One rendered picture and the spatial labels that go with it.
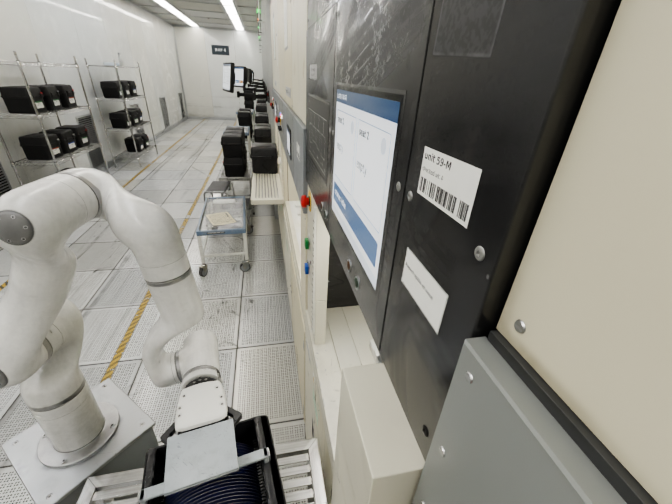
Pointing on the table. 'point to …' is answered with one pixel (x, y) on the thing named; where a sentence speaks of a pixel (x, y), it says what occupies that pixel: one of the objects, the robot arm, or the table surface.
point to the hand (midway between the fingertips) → (203, 455)
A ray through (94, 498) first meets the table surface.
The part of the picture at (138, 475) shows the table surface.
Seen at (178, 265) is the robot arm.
